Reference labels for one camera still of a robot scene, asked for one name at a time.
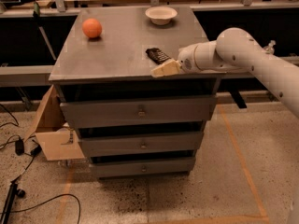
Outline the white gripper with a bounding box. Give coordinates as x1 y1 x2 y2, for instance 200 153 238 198
150 44 199 77

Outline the dark rxbar chocolate wrapper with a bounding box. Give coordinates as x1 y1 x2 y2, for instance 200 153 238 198
146 48 170 64

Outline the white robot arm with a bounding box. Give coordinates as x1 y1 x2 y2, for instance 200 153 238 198
151 27 299 118

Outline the top grey drawer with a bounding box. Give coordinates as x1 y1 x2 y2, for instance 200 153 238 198
61 96 217 128

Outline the grey drawer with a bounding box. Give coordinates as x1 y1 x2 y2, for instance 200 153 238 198
90 157 195 178
61 96 217 128
79 132 204 157

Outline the white bowl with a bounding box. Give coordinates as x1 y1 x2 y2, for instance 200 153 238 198
145 7 178 25

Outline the grey drawer cabinet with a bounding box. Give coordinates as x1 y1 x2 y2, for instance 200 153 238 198
53 7 221 165

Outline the middle grey drawer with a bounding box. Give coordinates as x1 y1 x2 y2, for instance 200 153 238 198
79 132 204 157

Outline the orange fruit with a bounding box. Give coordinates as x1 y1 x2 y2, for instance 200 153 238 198
82 18 102 38

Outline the clear plastic bottle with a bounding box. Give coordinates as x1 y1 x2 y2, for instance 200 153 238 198
263 40 276 54

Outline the bottom grey drawer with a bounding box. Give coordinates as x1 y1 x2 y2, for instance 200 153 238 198
90 157 195 178

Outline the brown cardboard box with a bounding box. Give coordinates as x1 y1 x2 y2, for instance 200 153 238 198
24 86 84 161

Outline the black power adapter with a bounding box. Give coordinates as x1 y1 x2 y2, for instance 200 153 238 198
15 139 24 156

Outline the black stand leg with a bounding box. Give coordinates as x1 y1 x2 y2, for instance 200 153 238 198
0 182 25 224

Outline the black floor cable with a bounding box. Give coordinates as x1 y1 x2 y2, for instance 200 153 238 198
0 193 82 224

